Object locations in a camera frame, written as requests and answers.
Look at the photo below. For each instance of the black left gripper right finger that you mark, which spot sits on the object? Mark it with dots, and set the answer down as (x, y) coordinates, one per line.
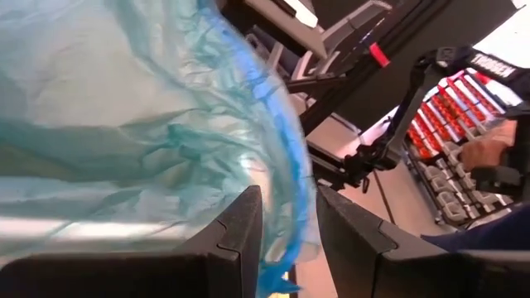
(372, 258)

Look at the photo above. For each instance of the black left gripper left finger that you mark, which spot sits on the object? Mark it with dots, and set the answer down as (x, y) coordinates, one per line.
(225, 260)

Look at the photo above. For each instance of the large teal plastic bag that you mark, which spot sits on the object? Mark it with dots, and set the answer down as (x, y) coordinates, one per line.
(124, 103)

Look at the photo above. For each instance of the person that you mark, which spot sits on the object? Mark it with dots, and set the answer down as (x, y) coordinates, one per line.
(488, 232)

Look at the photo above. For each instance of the person's hand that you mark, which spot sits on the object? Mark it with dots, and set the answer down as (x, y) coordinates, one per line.
(486, 147)

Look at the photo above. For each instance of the red white storage rack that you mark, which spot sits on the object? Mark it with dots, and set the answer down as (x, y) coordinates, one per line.
(447, 111)

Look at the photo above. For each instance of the white paper sheet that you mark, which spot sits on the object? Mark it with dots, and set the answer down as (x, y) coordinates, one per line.
(306, 14)

